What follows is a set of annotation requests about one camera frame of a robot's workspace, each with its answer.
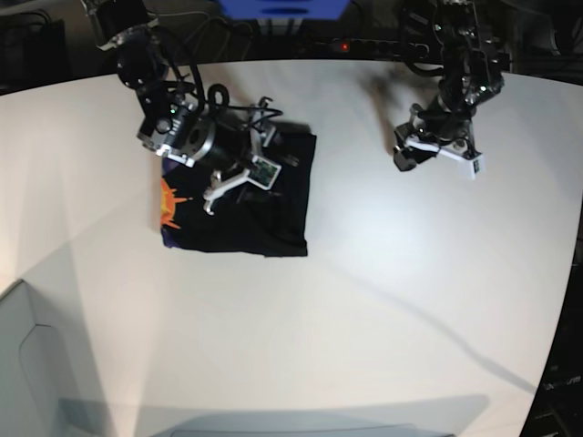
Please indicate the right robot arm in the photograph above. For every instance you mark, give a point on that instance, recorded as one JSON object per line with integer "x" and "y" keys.
{"x": 184, "y": 121}

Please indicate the black T-shirt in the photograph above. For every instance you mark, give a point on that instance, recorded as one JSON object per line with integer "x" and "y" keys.
{"x": 246, "y": 219}

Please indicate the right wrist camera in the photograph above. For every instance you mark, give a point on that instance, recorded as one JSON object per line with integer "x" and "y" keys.
{"x": 263, "y": 172}

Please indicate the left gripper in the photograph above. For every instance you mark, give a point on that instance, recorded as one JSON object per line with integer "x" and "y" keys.
{"x": 433, "y": 134}

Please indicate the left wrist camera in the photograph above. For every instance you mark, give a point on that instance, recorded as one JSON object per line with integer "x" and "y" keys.
{"x": 474, "y": 167}

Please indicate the blue plastic box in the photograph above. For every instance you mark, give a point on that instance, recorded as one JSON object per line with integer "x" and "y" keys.
{"x": 274, "y": 9}

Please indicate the black power strip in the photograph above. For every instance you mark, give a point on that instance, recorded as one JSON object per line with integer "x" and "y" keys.
{"x": 355, "y": 49}

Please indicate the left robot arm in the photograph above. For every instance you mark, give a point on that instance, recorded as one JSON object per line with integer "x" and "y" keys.
{"x": 469, "y": 75}

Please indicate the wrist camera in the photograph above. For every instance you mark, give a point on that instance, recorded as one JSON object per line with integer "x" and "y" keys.
{"x": 474, "y": 167}
{"x": 263, "y": 172}

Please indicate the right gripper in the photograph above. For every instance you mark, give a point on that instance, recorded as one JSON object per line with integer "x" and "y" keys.
{"x": 229, "y": 155}

